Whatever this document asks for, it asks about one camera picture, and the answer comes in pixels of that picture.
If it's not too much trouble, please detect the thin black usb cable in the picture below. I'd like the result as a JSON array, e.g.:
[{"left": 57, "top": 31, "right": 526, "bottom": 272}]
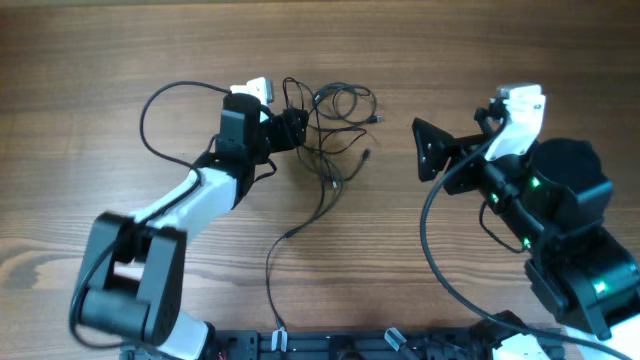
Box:
[{"left": 264, "top": 147, "right": 372, "bottom": 334}]

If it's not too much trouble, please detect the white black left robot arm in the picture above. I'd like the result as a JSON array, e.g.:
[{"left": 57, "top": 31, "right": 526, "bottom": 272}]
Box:
[{"left": 68, "top": 93, "right": 309, "bottom": 359}]

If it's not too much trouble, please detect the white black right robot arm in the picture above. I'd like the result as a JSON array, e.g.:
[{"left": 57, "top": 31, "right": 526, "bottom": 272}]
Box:
[{"left": 412, "top": 119, "right": 639, "bottom": 359}]

